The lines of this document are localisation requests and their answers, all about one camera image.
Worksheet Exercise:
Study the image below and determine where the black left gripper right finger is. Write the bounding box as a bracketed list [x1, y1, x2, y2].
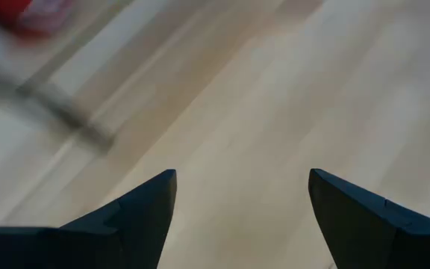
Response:
[308, 167, 430, 269]

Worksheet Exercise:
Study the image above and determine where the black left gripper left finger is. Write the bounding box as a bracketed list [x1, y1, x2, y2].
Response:
[0, 168, 178, 269]

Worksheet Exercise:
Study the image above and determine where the red Coca-Cola can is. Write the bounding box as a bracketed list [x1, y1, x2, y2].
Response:
[0, 0, 73, 38]

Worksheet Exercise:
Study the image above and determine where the wooden shelf with black frame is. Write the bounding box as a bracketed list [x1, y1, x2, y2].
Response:
[0, 65, 117, 154]

